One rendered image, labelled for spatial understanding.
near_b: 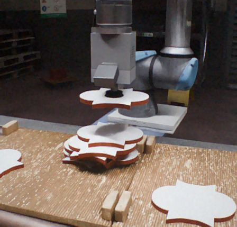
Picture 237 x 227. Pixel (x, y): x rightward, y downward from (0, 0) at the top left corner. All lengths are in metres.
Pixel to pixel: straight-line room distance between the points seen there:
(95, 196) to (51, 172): 0.14
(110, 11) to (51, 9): 5.80
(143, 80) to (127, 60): 0.47
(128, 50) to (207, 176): 0.32
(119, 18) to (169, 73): 0.46
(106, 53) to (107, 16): 0.08
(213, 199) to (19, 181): 0.39
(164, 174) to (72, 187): 0.20
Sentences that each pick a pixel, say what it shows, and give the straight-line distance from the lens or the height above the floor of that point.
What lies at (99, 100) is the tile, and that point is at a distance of 0.65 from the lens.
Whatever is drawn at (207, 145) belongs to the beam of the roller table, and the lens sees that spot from 0.90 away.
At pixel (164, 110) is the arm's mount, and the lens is 1.22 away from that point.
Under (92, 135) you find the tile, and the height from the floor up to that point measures 1.00.
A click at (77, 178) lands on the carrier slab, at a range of 0.68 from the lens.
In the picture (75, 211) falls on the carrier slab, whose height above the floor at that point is 0.94.
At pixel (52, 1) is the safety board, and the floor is 1.41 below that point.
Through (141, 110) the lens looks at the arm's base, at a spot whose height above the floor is 0.93.
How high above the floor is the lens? 1.28
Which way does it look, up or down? 18 degrees down
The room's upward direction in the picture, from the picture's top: straight up
